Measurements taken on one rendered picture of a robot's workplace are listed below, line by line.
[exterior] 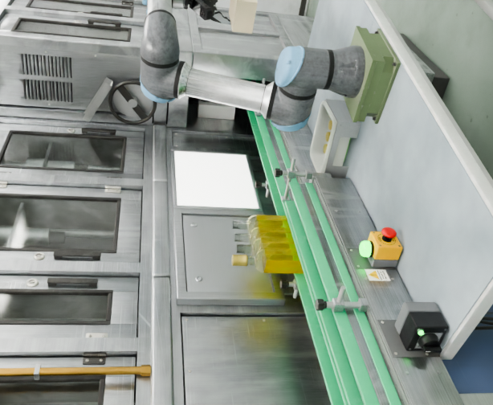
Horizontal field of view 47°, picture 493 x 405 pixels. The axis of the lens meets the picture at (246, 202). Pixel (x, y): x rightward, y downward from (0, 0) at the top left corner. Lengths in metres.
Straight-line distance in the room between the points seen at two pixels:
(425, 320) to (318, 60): 0.77
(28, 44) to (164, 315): 1.37
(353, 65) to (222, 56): 1.00
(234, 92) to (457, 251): 0.81
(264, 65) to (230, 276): 1.11
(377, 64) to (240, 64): 1.06
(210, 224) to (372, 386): 0.97
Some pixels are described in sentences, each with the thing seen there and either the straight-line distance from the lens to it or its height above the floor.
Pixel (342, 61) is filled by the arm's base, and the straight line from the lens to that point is 1.68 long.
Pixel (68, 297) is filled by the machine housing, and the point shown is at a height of 1.64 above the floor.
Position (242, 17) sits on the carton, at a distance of 2.17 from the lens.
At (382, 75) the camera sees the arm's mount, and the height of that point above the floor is 0.79.
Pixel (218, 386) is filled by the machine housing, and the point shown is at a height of 1.21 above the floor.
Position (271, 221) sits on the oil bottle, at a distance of 1.84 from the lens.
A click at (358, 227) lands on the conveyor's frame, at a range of 1.70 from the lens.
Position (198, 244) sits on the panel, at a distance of 1.95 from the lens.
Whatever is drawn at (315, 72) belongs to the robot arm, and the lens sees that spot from 1.66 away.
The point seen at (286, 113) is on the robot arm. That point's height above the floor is 1.02.
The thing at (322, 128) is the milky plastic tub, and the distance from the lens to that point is 2.04.
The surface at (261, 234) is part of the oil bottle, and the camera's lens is 1.79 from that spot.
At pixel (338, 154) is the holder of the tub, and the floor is 0.80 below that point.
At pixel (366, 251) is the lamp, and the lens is 1.54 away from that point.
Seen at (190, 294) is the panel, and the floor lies 1.28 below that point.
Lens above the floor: 1.44
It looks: 11 degrees down
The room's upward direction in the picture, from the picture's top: 88 degrees counter-clockwise
